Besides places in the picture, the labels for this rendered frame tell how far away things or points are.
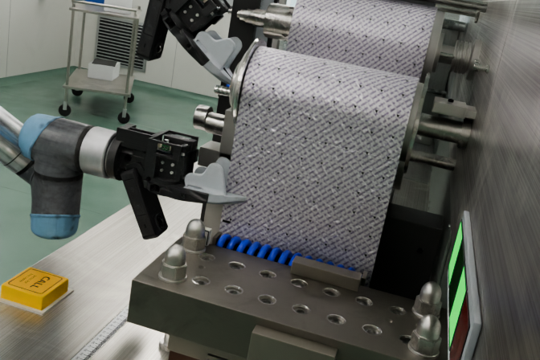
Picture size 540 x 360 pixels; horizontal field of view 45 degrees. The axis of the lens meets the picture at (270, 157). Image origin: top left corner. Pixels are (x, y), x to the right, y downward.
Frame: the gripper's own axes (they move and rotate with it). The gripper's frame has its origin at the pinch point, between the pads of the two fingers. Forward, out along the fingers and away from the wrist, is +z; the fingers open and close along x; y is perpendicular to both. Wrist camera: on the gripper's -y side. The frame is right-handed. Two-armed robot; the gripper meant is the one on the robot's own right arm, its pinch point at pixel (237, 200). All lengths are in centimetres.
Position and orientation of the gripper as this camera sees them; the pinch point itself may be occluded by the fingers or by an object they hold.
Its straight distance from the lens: 95.8
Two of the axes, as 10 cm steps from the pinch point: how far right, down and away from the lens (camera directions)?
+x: 2.6, -2.2, 9.4
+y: 1.7, -9.5, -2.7
